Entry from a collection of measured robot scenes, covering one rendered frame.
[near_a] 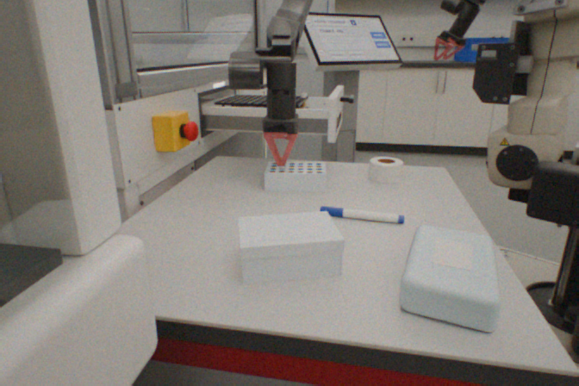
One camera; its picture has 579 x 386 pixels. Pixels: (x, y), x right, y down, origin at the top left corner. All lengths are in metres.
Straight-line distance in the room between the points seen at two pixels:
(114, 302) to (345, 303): 0.26
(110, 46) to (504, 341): 0.66
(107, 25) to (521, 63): 0.98
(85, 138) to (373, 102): 3.77
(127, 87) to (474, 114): 3.68
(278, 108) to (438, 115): 3.39
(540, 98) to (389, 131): 2.87
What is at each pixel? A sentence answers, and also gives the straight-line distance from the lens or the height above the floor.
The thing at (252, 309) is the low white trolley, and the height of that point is 0.76.
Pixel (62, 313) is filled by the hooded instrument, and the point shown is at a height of 0.90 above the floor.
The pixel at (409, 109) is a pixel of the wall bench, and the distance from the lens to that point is 4.01.
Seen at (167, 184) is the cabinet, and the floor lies 0.75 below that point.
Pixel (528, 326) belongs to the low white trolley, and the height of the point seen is 0.76.
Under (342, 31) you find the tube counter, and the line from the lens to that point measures 2.00.
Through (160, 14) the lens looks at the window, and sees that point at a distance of 0.88.
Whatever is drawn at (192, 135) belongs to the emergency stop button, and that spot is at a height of 0.87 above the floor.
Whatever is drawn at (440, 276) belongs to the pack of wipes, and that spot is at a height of 0.80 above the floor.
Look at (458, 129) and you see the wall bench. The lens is 4.12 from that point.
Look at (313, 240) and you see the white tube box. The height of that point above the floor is 0.81.
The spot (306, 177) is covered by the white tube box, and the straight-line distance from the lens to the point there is 0.75.
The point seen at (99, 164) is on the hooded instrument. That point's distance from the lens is 0.28.
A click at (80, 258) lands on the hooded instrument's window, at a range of 0.27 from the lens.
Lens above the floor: 1.03
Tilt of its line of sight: 18 degrees down
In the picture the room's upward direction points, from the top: straight up
